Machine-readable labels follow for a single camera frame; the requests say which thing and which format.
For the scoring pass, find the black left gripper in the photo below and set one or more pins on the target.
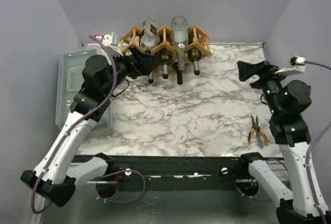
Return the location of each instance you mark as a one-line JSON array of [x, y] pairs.
[[145, 62]]

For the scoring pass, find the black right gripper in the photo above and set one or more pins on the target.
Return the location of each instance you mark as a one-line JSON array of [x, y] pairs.
[[265, 74]]

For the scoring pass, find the green wine bottle brown label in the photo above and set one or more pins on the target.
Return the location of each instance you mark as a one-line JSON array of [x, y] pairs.
[[151, 77]]

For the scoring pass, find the tall green bottle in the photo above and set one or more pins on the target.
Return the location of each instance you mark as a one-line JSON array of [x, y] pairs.
[[165, 55]]

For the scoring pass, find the clear square glass bottle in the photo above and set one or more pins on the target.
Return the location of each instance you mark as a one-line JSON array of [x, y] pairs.
[[149, 38]]

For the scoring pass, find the green bottle silver neck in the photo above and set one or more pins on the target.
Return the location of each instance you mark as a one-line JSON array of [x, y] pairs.
[[194, 54]]

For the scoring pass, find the clear round glass bottle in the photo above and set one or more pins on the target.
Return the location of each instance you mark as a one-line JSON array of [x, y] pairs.
[[180, 39]]

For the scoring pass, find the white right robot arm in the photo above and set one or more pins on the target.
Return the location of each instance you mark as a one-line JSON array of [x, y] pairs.
[[303, 202]]

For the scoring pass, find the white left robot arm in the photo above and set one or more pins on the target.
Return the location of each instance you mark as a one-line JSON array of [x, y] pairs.
[[52, 178]]

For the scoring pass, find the green bottle in rack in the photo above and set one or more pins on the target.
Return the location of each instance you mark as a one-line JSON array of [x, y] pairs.
[[179, 73]]

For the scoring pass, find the wooden lattice wine rack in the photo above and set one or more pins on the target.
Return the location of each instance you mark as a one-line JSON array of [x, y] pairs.
[[202, 45]]

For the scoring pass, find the translucent plastic storage box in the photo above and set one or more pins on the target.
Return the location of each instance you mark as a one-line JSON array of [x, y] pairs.
[[70, 79]]

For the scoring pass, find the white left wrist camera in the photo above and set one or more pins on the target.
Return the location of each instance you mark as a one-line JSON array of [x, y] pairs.
[[110, 40]]

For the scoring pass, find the yellow handled pliers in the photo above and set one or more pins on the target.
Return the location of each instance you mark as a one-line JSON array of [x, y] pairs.
[[260, 135]]

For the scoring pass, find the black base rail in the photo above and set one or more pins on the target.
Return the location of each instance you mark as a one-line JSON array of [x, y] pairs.
[[163, 173]]

